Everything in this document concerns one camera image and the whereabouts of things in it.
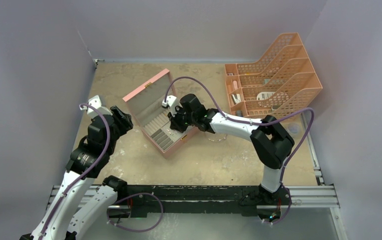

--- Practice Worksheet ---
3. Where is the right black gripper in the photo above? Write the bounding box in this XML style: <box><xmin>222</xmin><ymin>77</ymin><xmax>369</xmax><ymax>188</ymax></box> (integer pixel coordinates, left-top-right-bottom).
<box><xmin>169</xmin><ymin>105</ymin><xmax>197</xmax><ymax>134</ymax></box>

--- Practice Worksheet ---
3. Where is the pink jewelry box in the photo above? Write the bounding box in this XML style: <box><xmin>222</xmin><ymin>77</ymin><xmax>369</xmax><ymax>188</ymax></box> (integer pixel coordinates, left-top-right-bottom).
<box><xmin>123</xmin><ymin>69</ymin><xmax>198</xmax><ymax>158</ymax></box>

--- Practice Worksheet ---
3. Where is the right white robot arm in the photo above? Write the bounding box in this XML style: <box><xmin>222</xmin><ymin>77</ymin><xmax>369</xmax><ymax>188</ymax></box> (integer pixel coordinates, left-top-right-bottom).
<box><xmin>162</xmin><ymin>93</ymin><xmax>295</xmax><ymax>204</ymax></box>

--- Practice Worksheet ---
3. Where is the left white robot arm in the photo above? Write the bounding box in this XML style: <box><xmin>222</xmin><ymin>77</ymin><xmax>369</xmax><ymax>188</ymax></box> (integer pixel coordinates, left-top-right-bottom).
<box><xmin>20</xmin><ymin>102</ymin><xmax>133</xmax><ymax>240</ymax></box>

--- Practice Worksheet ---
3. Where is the white stapler in organizer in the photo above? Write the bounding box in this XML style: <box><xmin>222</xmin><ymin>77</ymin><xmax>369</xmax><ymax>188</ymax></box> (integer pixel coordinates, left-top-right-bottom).
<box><xmin>231</xmin><ymin>93</ymin><xmax>241</xmax><ymax>104</ymax></box>

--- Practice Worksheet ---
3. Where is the white label card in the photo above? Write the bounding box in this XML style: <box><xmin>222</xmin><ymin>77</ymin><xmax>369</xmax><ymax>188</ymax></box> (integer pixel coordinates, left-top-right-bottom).
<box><xmin>256</xmin><ymin>91</ymin><xmax>275</xmax><ymax>101</ymax></box>

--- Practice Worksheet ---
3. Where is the orange mesh file organizer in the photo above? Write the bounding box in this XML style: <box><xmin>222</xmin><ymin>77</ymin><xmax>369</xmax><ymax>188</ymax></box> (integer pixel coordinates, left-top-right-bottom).
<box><xmin>225</xmin><ymin>32</ymin><xmax>323</xmax><ymax>119</ymax></box>

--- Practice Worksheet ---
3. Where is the clear plastic cup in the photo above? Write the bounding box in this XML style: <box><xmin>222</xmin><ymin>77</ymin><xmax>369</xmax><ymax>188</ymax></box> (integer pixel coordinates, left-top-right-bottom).
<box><xmin>287</xmin><ymin>122</ymin><xmax>301</xmax><ymax>135</ymax></box>

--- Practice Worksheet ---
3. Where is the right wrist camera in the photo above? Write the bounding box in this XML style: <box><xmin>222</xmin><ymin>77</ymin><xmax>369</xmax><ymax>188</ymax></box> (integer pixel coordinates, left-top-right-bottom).
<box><xmin>161</xmin><ymin>95</ymin><xmax>180</xmax><ymax>117</ymax></box>

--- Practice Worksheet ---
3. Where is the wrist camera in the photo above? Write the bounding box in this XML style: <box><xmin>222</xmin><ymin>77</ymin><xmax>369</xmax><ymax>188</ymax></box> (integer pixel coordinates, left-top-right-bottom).
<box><xmin>161</xmin><ymin>95</ymin><xmax>180</xmax><ymax>117</ymax></box>
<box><xmin>79</xmin><ymin>95</ymin><xmax>113</xmax><ymax>119</ymax></box>

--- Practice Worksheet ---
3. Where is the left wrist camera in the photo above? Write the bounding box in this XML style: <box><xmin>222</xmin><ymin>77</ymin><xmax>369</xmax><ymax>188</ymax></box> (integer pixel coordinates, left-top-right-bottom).
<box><xmin>79</xmin><ymin>95</ymin><xmax>113</xmax><ymax>119</ymax></box>

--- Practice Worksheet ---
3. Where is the silver bangle bracelet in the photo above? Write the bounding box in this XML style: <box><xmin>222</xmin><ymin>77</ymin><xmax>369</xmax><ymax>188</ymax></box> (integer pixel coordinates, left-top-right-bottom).
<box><xmin>204</xmin><ymin>132</ymin><xmax>228</xmax><ymax>143</ymax></box>

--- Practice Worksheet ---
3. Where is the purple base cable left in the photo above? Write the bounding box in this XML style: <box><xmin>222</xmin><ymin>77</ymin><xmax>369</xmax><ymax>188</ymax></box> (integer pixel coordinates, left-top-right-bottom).
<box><xmin>106</xmin><ymin>193</ymin><xmax>164</xmax><ymax>233</ymax></box>

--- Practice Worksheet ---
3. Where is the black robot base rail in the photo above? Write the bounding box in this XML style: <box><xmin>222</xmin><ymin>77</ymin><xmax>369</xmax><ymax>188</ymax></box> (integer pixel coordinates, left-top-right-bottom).
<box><xmin>102</xmin><ymin>175</ymin><xmax>291</xmax><ymax>222</ymax></box>

